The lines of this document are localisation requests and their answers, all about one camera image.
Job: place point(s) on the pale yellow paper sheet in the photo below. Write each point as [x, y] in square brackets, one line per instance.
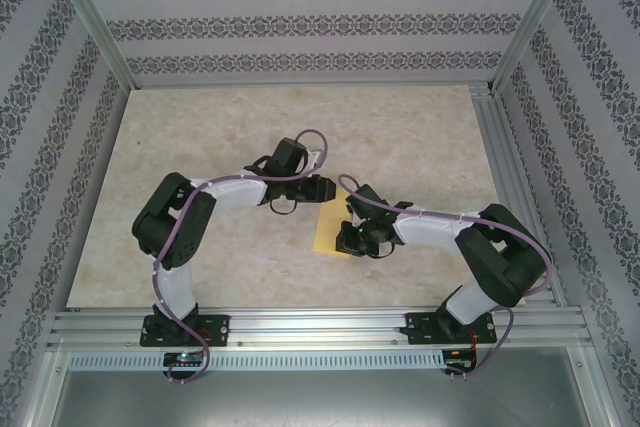
[325, 232]

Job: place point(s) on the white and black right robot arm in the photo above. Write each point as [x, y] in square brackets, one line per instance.
[425, 229]

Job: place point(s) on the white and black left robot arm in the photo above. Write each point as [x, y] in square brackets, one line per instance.
[235, 194]

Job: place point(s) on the right controller board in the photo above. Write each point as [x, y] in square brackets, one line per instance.
[460, 359]

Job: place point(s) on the controller board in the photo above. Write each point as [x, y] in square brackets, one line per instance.
[185, 359]
[460, 359]

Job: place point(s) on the left controller board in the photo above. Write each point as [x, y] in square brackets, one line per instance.
[185, 359]

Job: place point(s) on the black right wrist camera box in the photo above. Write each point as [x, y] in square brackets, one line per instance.
[367, 199]

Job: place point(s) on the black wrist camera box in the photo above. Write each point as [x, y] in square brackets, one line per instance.
[367, 199]
[287, 154]

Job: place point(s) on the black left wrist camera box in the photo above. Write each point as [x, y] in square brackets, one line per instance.
[287, 154]

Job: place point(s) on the aluminium mounting rail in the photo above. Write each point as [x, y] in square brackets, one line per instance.
[320, 327]

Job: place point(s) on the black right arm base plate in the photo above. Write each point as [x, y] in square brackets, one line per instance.
[417, 329]

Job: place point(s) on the aluminium side rail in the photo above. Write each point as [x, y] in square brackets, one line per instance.
[515, 187]

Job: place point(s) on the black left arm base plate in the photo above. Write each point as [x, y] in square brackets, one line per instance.
[220, 329]

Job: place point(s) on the aluminium frame post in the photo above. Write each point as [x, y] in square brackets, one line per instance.
[535, 22]
[95, 22]

